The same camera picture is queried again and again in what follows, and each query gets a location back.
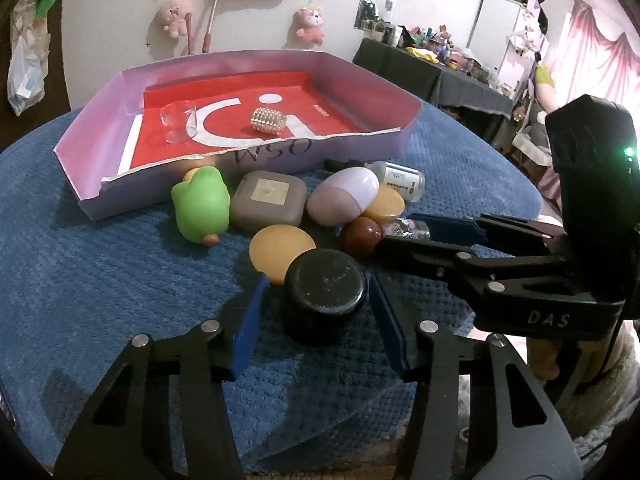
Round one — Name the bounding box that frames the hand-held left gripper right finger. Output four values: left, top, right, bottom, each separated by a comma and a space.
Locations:
367, 276, 586, 480

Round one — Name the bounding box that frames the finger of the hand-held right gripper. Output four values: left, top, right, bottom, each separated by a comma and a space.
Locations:
375, 237, 576, 313
407, 212, 568, 250

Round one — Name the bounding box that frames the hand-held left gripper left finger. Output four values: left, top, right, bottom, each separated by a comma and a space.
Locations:
52, 276, 271, 480

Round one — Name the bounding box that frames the glittery small jar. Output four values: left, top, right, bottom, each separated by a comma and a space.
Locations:
382, 217, 431, 241

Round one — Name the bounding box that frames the brown glossy ball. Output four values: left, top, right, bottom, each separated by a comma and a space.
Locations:
341, 217, 384, 261

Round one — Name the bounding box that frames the black round jar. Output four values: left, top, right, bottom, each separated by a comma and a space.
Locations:
280, 249, 369, 347

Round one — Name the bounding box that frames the purple egg-shaped case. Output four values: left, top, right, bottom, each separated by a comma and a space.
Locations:
306, 166, 381, 227

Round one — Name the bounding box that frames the green duck toy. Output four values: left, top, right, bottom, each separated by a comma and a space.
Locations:
171, 166, 232, 247

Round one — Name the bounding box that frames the purple cardboard box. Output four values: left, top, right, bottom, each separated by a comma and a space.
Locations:
52, 50, 422, 222

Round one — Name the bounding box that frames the person's right forearm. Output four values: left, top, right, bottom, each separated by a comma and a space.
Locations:
562, 327, 640, 461

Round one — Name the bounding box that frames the person's right hand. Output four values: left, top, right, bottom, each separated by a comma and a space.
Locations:
527, 332, 564, 382

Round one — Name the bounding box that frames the small white-label bottle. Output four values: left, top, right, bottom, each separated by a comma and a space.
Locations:
325, 159, 426, 203

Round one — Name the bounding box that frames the grey-brown square case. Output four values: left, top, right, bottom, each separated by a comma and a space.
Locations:
230, 171, 308, 233

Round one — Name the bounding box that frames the black-covered table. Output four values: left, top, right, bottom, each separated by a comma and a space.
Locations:
352, 37, 526, 122

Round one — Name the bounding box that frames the pink curtain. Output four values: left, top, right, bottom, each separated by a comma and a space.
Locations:
545, 0, 640, 113

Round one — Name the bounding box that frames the clutter of small bottles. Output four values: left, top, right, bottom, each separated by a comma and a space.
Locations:
359, 10, 521, 97

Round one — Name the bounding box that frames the white refrigerator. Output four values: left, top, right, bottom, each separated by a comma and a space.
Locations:
467, 0, 540, 87

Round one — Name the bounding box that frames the silver studded cylinder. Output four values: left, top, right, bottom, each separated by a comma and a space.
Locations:
249, 106, 287, 135

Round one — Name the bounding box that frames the clear glass cup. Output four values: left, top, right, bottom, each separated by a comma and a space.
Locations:
160, 102, 201, 145

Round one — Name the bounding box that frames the red paper sheet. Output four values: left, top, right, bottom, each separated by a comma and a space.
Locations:
129, 71, 397, 173

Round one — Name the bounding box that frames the pink bear plush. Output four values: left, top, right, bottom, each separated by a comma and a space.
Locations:
294, 6, 326, 45
161, 0, 198, 40

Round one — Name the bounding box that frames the dark wooden door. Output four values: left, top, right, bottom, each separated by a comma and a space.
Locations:
0, 0, 74, 153

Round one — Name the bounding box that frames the clear plastic bag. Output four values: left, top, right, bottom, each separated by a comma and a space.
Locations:
7, 35, 52, 117

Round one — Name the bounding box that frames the orange-handled cleaning stick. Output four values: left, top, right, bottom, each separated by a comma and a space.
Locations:
202, 0, 226, 55

